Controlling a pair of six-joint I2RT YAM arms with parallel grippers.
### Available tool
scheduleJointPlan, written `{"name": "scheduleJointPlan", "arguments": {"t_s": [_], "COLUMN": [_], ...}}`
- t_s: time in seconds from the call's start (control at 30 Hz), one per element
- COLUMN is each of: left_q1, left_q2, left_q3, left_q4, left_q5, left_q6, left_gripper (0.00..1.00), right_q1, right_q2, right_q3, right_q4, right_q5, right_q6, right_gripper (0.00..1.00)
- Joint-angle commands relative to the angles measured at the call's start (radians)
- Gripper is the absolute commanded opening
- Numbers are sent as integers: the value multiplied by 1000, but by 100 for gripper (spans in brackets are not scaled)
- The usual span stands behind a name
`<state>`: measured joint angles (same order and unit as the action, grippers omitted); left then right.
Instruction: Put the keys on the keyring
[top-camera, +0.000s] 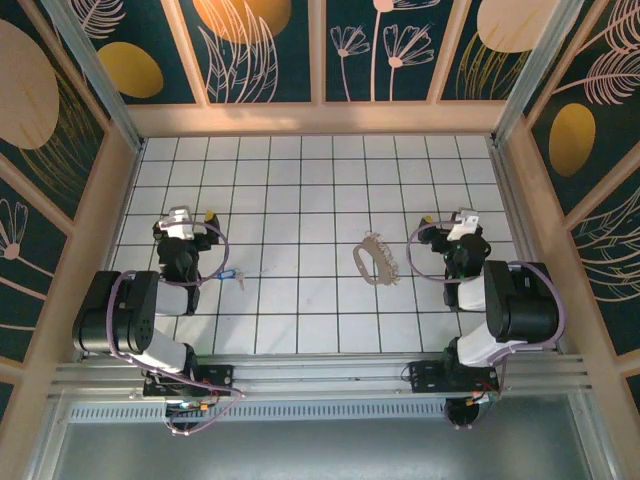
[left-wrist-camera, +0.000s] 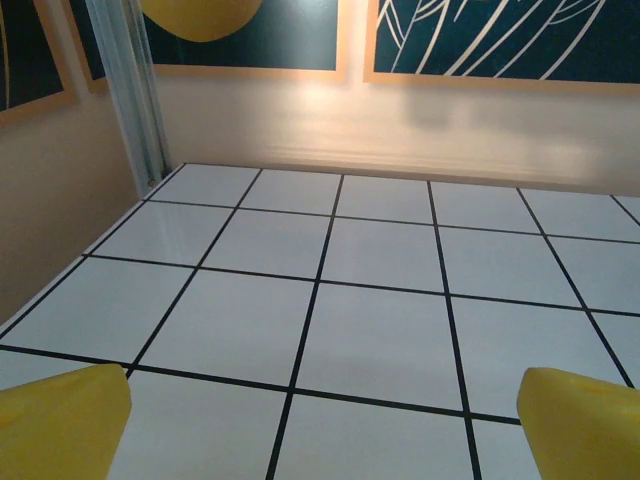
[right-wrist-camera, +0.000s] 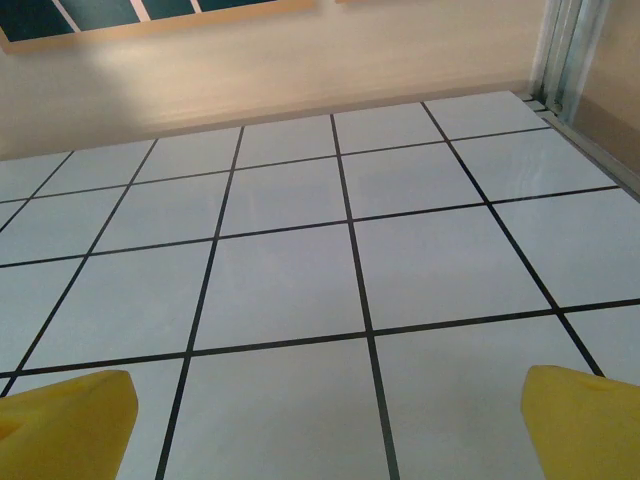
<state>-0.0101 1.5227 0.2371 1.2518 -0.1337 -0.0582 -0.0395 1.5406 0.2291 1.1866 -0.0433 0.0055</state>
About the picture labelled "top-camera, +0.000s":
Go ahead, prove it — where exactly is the silver key with blue tag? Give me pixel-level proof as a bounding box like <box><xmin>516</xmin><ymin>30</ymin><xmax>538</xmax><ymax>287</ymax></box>
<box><xmin>218</xmin><ymin>268</ymin><xmax>247</xmax><ymax>292</ymax></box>

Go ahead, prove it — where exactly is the grey metal panel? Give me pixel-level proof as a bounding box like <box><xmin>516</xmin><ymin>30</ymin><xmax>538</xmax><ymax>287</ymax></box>
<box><xmin>49</xmin><ymin>422</ymin><xmax>601</xmax><ymax>480</ymax></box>

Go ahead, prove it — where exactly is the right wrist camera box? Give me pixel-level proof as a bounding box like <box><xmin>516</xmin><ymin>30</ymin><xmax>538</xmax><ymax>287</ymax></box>
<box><xmin>446</xmin><ymin>207</ymin><xmax>481</xmax><ymax>244</ymax></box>

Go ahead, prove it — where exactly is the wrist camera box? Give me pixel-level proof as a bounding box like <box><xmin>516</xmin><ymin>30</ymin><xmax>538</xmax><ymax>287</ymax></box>
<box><xmin>152</xmin><ymin>205</ymin><xmax>196</xmax><ymax>240</ymax></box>
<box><xmin>446</xmin><ymin>207</ymin><xmax>481</xmax><ymax>244</ymax></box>

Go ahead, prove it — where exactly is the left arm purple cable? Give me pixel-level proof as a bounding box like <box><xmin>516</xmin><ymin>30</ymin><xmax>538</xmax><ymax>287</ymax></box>
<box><xmin>107</xmin><ymin>219</ymin><xmax>246</xmax><ymax>436</ymax></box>

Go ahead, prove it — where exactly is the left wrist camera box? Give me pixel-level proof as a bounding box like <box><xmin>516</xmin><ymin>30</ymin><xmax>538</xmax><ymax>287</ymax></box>
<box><xmin>152</xmin><ymin>205</ymin><xmax>196</xmax><ymax>240</ymax></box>

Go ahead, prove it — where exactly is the aluminium side rail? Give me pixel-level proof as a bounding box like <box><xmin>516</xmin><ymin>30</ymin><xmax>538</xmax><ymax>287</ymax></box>
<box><xmin>487</xmin><ymin>144</ymin><xmax>564</xmax><ymax>354</ymax></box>

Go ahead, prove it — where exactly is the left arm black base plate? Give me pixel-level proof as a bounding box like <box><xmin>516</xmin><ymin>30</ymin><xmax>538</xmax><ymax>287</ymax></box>
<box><xmin>142</xmin><ymin>363</ymin><xmax>236</xmax><ymax>400</ymax></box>

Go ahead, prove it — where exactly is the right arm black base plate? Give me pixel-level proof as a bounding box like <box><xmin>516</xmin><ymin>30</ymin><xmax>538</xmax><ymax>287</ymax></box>
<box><xmin>407</xmin><ymin>359</ymin><xmax>501</xmax><ymax>396</ymax></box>

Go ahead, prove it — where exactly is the small circuit board with wires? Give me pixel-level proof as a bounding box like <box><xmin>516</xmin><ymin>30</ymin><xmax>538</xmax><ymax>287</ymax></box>
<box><xmin>443</xmin><ymin>389</ymin><xmax>501</xmax><ymax>431</ymax></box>
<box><xmin>163</xmin><ymin>397</ymin><xmax>224</xmax><ymax>417</ymax></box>

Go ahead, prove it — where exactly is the aluminium corner post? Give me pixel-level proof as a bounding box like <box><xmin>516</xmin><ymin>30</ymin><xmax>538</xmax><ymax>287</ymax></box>
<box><xmin>491</xmin><ymin>0</ymin><xmax>587</xmax><ymax>150</ymax></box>
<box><xmin>39</xmin><ymin>0</ymin><xmax>147</xmax><ymax>154</ymax></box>

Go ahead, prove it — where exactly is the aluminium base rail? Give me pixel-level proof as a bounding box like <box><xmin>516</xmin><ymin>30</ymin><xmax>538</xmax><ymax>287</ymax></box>
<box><xmin>47</xmin><ymin>353</ymin><xmax>589</xmax><ymax>401</ymax></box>

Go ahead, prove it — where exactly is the grey slotted cable duct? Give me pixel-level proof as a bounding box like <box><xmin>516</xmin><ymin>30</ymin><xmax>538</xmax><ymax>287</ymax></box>
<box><xmin>67</xmin><ymin>402</ymin><xmax>451</xmax><ymax>425</ymax></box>

